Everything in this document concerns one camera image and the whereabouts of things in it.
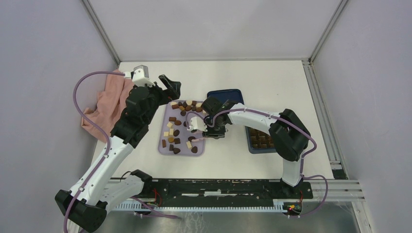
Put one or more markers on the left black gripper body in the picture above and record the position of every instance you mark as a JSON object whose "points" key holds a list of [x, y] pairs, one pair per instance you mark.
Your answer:
{"points": [[159, 96]]}

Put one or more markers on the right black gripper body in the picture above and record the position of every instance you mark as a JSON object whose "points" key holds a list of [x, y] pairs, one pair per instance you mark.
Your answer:
{"points": [[215, 129]]}

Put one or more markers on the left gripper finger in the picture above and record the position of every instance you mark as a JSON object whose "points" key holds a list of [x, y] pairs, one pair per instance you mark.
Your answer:
{"points": [[169, 84], [173, 91]]}

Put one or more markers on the lilac tray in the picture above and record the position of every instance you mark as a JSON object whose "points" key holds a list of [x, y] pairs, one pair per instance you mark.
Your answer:
{"points": [[175, 138]]}

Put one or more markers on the pink handled tongs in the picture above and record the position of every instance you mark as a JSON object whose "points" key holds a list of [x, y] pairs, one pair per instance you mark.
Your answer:
{"points": [[198, 139]]}

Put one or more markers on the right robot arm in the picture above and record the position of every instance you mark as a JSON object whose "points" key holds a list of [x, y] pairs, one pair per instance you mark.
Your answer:
{"points": [[291, 138]]}

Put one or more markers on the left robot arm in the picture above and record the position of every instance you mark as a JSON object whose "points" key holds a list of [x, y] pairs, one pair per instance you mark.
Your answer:
{"points": [[87, 203]]}

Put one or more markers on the blue chocolate box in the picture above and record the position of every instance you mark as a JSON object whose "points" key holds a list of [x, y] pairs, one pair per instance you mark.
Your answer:
{"points": [[259, 142]]}

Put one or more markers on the dark blue box lid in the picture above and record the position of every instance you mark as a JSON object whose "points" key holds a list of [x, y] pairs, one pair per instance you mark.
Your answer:
{"points": [[227, 94]]}

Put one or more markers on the pink cloth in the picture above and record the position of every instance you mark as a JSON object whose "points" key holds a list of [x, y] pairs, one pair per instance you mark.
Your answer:
{"points": [[110, 102]]}

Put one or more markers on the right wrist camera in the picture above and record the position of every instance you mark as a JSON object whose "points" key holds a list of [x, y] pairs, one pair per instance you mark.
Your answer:
{"points": [[196, 124]]}

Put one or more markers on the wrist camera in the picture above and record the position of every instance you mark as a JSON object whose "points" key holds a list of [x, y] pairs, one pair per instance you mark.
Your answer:
{"points": [[140, 76], [196, 124]]}

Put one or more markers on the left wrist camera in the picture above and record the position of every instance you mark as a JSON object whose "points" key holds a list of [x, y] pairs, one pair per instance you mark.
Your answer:
{"points": [[140, 76]]}

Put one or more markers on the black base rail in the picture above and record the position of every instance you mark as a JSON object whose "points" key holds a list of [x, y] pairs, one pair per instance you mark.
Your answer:
{"points": [[222, 193]]}

